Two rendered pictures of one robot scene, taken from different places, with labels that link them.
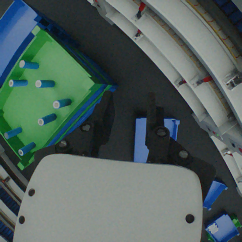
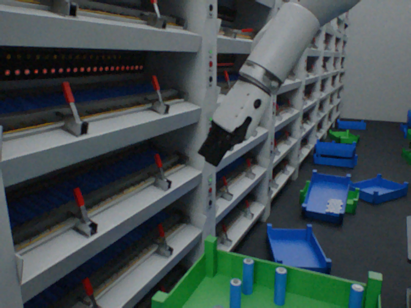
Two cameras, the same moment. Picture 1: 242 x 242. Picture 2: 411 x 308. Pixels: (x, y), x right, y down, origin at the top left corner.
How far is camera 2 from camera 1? 0.67 m
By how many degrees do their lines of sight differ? 75
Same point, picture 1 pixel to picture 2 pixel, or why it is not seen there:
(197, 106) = not seen: hidden behind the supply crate
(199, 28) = (130, 201)
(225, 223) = (317, 200)
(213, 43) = (139, 195)
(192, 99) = not seen: hidden behind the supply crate
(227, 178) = (260, 236)
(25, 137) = not seen: outside the picture
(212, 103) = (180, 238)
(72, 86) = (224, 292)
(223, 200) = (291, 225)
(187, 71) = (156, 262)
